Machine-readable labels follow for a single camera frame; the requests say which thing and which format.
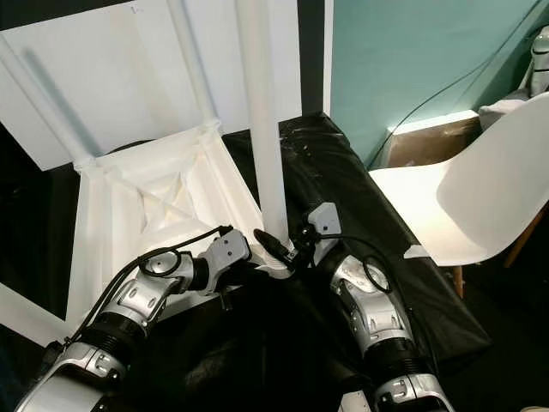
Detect white grey machine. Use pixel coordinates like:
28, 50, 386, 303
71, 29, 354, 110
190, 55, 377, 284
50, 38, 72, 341
528, 26, 549, 100

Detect thin black wall cable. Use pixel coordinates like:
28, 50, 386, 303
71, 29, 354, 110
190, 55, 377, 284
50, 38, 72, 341
369, 0, 549, 166

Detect black cloth cover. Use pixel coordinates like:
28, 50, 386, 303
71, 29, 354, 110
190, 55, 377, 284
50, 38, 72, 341
0, 110, 494, 412

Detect white plastic chair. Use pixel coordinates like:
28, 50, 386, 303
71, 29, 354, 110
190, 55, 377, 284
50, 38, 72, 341
369, 90, 549, 297

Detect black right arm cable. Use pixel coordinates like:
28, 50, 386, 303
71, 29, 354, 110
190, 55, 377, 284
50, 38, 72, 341
316, 233, 395, 297

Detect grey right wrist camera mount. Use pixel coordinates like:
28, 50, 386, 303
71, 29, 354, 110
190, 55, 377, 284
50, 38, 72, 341
307, 203, 342, 254

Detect grey cushion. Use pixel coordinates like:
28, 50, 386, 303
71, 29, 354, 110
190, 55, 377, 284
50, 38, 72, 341
479, 96, 533, 130

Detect white plastic table top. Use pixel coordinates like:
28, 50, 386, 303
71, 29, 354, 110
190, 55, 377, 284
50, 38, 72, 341
64, 123, 294, 331

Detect white robot body panel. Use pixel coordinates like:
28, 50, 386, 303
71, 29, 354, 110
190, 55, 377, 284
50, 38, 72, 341
343, 391, 374, 412

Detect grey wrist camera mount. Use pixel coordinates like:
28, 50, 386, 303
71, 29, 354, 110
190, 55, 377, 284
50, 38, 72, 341
204, 229, 252, 280
307, 203, 342, 254

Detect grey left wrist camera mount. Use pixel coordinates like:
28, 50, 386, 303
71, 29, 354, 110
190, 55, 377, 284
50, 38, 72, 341
204, 229, 252, 280

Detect black vertical post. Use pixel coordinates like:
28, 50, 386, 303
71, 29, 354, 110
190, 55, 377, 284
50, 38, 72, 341
296, 0, 327, 112

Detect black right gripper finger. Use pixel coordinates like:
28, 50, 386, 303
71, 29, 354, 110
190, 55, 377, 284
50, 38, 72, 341
253, 228, 291, 263

